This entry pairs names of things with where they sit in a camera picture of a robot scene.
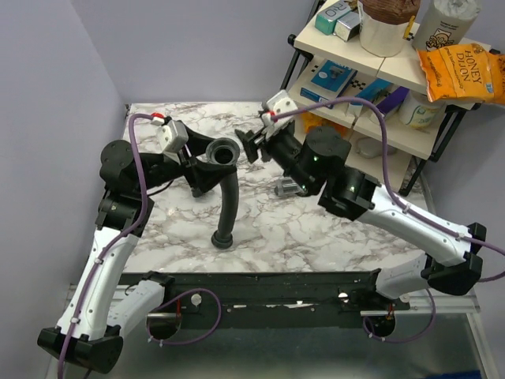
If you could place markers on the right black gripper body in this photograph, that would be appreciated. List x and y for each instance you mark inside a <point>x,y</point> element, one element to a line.
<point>285,149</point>

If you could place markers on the purple white carton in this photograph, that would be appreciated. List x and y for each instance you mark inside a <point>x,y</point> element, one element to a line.
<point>390,104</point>

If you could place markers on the blue white carton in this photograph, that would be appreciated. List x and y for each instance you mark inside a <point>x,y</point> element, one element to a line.
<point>371,93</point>

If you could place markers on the orange snack bag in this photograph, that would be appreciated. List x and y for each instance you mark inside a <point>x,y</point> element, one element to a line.
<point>311,121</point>

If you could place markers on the blue product box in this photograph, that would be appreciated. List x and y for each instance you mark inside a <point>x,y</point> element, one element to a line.
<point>329,80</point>

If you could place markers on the orange honey dijon chip bag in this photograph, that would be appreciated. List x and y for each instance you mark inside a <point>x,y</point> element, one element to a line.
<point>465,72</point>

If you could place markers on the clear plastic pipe fitting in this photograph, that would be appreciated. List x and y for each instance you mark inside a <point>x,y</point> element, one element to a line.
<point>285,187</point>

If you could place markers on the silver small box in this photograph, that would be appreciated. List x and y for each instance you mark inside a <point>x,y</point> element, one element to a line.
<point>347,26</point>

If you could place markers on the aluminium frame rail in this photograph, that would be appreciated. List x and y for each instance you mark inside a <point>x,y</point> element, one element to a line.
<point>419,302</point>

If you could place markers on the white tub brown lid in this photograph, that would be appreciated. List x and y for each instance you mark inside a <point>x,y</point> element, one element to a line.
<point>384,25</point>

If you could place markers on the teal green box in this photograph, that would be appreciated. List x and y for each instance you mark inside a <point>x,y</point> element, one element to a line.
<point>327,18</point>

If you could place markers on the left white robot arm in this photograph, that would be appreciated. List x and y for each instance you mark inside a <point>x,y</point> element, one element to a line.
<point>89,334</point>

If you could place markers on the grey cylindrical canister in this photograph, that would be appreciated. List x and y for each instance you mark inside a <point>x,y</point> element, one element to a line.
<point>445,23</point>

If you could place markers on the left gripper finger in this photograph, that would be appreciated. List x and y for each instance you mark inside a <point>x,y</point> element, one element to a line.
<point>195,143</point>
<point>208,175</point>

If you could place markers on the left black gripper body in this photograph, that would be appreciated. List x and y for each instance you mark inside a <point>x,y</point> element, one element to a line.
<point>162,170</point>

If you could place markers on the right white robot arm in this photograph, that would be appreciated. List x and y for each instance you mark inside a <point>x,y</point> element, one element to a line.
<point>449,262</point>

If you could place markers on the white round container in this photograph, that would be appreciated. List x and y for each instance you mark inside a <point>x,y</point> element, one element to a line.
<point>417,111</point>

